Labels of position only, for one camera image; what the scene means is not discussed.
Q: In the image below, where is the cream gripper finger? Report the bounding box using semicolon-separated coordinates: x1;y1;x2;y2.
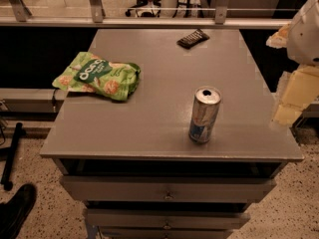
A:
266;24;290;49
272;65;319;125

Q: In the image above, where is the black office chair base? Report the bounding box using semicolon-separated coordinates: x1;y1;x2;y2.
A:
125;0;187;18

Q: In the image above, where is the green rice chip bag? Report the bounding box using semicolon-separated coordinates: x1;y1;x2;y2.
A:
52;52;141;102

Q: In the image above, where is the black stand leg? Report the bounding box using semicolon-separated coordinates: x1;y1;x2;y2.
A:
0;122;25;191

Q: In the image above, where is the grey middle drawer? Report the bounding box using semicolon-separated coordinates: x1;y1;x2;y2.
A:
85;209;250;230

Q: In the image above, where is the silver blue energy drink can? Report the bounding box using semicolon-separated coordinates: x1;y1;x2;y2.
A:
188;86;221;143

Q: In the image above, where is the grey bottom drawer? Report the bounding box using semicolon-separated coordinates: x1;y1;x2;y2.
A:
101;227;232;239

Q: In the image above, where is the grey drawer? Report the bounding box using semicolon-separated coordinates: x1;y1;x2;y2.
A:
85;209;250;230
101;227;232;239
61;176;276;203

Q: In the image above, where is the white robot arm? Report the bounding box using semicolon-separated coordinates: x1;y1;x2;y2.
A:
266;0;319;125

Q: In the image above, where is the metal window rail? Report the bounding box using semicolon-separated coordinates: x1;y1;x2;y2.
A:
0;17;290;29

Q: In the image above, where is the grey top drawer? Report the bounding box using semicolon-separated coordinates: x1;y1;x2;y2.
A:
61;176;276;203

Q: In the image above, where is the black leather shoe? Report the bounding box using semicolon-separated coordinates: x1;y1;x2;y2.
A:
0;183;37;239

